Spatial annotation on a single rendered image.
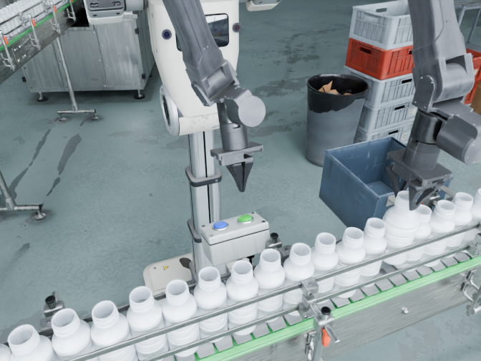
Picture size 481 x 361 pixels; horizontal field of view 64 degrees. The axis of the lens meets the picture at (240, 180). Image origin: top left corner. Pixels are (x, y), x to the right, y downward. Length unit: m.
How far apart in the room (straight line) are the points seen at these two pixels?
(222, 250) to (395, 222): 0.36
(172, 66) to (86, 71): 3.37
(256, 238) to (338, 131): 2.19
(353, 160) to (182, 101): 0.76
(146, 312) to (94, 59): 3.81
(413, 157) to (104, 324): 0.59
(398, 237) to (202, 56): 0.52
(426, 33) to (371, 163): 1.02
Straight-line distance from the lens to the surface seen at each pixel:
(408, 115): 3.54
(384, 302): 0.95
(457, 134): 0.69
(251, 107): 0.72
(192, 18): 0.69
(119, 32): 4.21
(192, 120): 1.15
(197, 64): 0.73
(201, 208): 1.38
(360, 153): 1.59
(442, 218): 0.94
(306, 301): 0.77
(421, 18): 0.72
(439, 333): 2.23
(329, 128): 2.95
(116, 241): 2.54
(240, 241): 0.84
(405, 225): 0.83
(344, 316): 0.89
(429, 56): 0.70
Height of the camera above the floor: 1.68
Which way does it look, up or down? 35 degrees down
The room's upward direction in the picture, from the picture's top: straight up
